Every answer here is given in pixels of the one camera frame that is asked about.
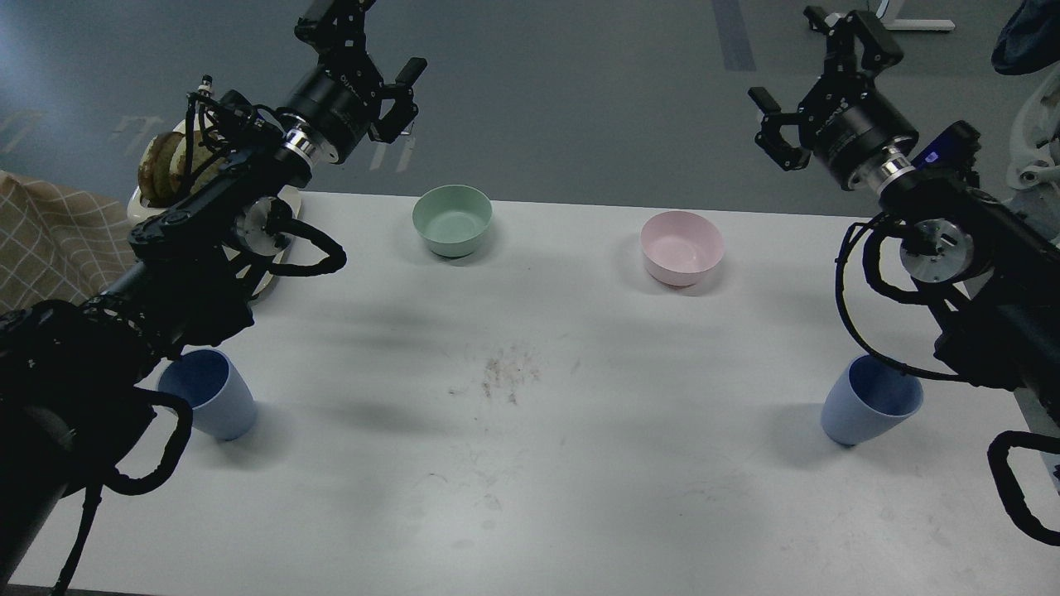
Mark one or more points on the beige checkered cloth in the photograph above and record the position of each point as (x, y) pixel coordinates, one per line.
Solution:
(58, 243)

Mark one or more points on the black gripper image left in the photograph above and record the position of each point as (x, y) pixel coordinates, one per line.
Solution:
(344, 99)

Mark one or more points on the green bowl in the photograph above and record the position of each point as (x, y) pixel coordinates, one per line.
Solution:
(453, 220)

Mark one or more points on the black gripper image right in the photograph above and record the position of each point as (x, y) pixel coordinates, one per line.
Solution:
(844, 121)

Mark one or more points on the blue cup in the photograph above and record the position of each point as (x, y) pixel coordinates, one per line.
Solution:
(222, 404)
(868, 399)

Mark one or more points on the white chair base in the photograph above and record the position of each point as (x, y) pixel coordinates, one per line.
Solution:
(1033, 140)

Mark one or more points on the toast slice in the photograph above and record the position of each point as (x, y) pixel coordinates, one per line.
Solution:
(195, 162)
(153, 172)

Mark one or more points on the white desk base bar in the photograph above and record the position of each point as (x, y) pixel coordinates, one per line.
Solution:
(941, 25)

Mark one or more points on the dark blue chair fabric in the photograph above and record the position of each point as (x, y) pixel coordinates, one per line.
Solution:
(1029, 41)

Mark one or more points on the pink bowl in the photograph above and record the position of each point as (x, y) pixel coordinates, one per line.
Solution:
(679, 248)

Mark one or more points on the toast slice left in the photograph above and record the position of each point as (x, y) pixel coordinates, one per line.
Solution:
(153, 172)

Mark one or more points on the toast slice right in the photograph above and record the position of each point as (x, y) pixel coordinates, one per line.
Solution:
(195, 162)

